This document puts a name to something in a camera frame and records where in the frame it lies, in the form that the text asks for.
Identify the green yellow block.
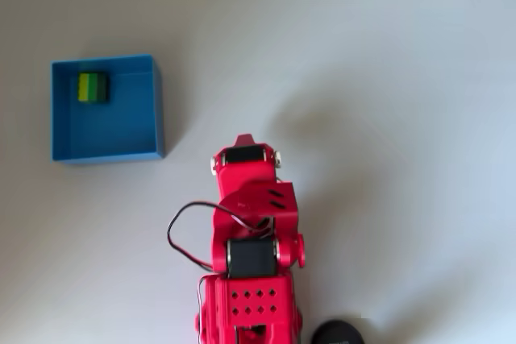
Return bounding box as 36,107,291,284
76,71,110,106

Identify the blue box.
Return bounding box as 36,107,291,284
50,52,166,166

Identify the looped wrist servo cable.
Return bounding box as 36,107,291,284
166,201,277,273

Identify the thin shoulder servo cable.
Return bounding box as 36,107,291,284
194,275,204,337

